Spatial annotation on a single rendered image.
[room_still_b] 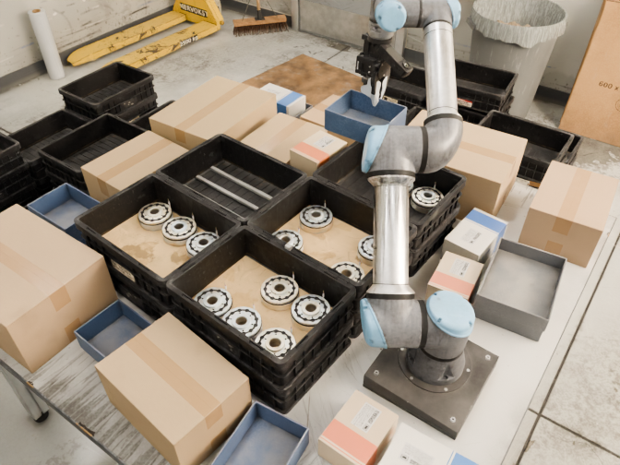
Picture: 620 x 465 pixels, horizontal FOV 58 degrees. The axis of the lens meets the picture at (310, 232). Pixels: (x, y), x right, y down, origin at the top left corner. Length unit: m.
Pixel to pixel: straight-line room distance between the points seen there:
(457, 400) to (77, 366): 1.00
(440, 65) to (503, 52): 2.24
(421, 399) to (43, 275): 1.03
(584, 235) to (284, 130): 1.08
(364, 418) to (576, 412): 1.28
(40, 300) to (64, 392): 0.25
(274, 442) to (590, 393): 1.51
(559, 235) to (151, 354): 1.27
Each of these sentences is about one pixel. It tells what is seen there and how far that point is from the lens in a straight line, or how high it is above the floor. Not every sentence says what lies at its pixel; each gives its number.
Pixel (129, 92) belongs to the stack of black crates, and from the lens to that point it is 3.16.
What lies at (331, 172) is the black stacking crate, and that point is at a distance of 1.87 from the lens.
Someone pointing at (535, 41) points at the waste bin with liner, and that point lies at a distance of 3.70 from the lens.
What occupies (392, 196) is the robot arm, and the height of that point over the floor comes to 1.16.
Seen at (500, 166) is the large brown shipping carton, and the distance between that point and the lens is 1.98.
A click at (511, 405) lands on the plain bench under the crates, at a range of 1.59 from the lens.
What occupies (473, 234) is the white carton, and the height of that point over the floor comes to 0.79.
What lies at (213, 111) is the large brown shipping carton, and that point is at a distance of 2.21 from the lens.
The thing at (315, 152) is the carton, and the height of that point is 0.92.
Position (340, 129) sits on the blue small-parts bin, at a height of 1.08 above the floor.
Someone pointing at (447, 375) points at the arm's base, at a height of 0.77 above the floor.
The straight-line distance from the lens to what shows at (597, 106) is 4.07.
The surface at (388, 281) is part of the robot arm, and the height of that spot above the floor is 1.01.
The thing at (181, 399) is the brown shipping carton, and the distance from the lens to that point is 1.36.
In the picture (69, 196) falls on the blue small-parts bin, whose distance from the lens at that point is 2.11.
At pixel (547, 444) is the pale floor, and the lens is 2.41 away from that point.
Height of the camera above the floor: 1.99
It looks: 42 degrees down
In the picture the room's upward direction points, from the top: straight up
